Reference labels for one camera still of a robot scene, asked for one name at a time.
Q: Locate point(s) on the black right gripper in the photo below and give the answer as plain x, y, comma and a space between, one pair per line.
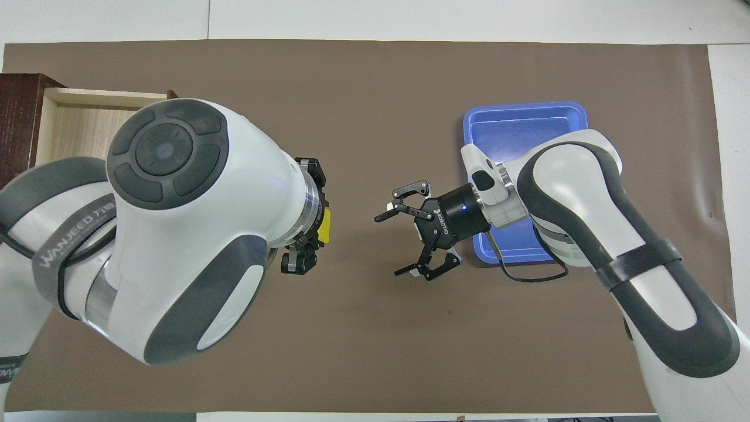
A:
454, 220

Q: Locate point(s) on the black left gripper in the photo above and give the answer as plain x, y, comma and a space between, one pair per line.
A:
315, 218

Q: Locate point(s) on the yellow cube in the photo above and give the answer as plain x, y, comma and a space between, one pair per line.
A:
324, 225

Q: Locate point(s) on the light wood drawer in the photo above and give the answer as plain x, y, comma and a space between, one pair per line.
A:
76, 129

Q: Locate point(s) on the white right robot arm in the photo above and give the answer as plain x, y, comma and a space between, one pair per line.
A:
586, 199

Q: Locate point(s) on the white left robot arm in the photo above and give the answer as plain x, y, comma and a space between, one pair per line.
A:
187, 234

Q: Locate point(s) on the brown table mat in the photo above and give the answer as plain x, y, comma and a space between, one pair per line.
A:
375, 351

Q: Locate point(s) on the blue plastic tray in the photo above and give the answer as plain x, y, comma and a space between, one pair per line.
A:
510, 126

